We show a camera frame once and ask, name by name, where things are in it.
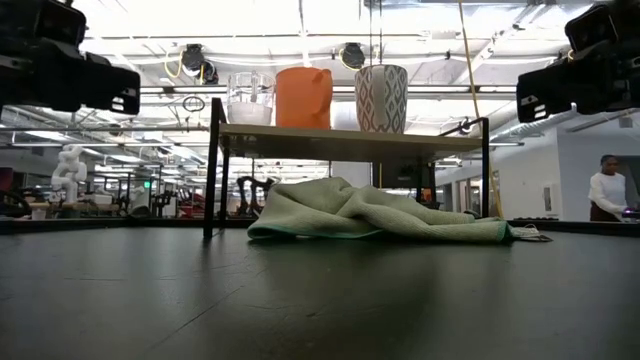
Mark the orange plastic mug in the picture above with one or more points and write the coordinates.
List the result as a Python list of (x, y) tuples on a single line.
[(302, 97)]

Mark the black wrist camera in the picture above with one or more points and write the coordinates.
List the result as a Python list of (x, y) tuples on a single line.
[(45, 22), (592, 27)]

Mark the wooden shelf board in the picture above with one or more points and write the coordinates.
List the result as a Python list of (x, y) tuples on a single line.
[(345, 142)]

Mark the green cloth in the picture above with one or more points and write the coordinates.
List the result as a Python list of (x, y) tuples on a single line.
[(370, 215)]

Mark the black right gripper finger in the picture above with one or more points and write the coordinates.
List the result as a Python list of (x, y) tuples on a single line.
[(550, 95), (523, 100)]

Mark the patterned ceramic mug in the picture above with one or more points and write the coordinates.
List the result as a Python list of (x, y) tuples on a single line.
[(381, 100)]

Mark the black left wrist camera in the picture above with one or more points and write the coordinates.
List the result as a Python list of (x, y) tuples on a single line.
[(45, 22)]

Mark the white robot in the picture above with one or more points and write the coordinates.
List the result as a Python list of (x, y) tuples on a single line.
[(70, 175)]

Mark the person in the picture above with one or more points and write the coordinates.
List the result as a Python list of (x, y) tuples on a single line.
[(607, 192)]

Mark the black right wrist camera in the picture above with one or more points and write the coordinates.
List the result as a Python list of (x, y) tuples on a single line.
[(592, 27)]

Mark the white cloth tag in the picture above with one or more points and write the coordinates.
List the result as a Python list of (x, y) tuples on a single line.
[(530, 233)]

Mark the small clear glass cup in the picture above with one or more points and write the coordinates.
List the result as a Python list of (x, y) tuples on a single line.
[(251, 100)]

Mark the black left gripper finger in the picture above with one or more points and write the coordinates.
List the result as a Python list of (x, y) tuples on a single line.
[(105, 82), (134, 92)]

